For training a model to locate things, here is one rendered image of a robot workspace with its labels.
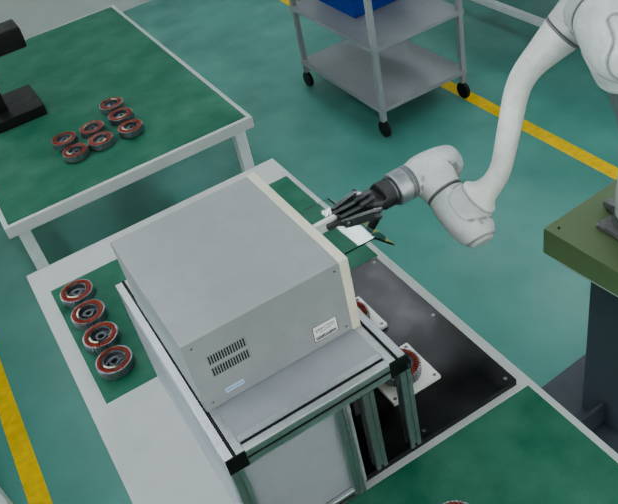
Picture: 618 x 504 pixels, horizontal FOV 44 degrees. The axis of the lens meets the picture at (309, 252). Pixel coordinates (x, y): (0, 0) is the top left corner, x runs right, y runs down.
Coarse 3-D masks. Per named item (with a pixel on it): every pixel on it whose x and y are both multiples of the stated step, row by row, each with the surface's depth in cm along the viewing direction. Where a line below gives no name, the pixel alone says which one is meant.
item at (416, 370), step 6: (408, 354) 204; (414, 354) 203; (408, 360) 204; (414, 360) 202; (420, 360) 202; (414, 366) 201; (420, 366) 200; (414, 372) 200; (420, 372) 201; (414, 378) 199; (390, 384) 200
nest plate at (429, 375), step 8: (408, 344) 211; (416, 352) 209; (424, 360) 206; (424, 368) 204; (432, 368) 203; (424, 376) 202; (432, 376) 201; (440, 376) 202; (384, 384) 202; (416, 384) 200; (424, 384) 200; (384, 392) 200; (392, 392) 200; (416, 392) 200; (392, 400) 198
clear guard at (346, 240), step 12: (324, 204) 219; (312, 216) 216; (324, 216) 215; (336, 228) 210; (348, 228) 209; (360, 228) 208; (336, 240) 206; (348, 240) 205; (360, 240) 204; (384, 240) 207; (348, 252) 202
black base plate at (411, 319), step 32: (384, 288) 231; (384, 320) 221; (416, 320) 219; (448, 320) 217; (448, 352) 208; (480, 352) 206; (448, 384) 200; (480, 384) 198; (512, 384) 198; (352, 416) 198; (384, 416) 196; (448, 416) 193; (416, 448) 189
